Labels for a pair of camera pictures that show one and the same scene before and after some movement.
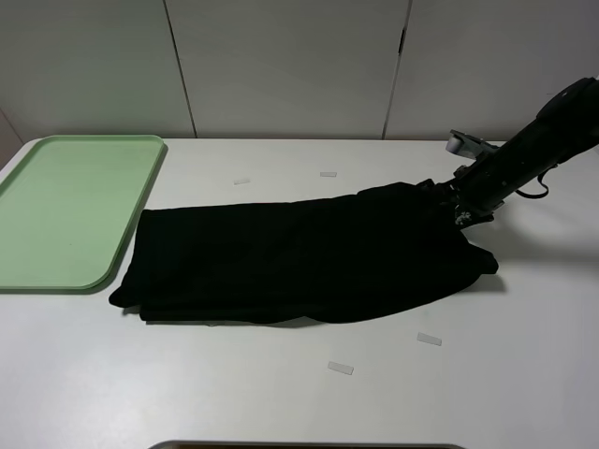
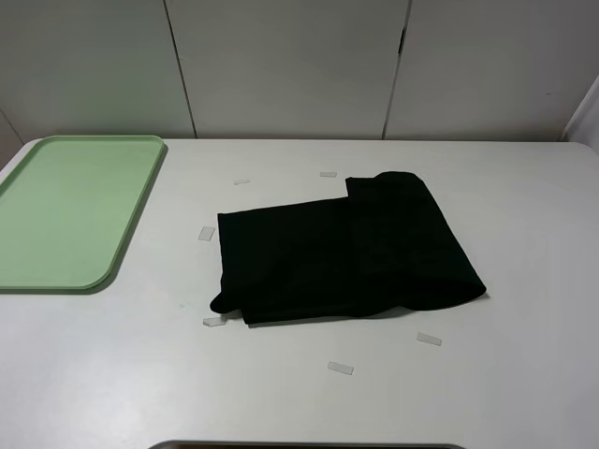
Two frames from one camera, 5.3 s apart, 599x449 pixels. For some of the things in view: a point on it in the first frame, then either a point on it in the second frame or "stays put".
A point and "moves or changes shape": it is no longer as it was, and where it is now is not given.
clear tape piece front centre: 343,369 stays put
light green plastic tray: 67,209 stays put
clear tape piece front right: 429,339 stays put
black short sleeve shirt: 301,262 moves or changes shape
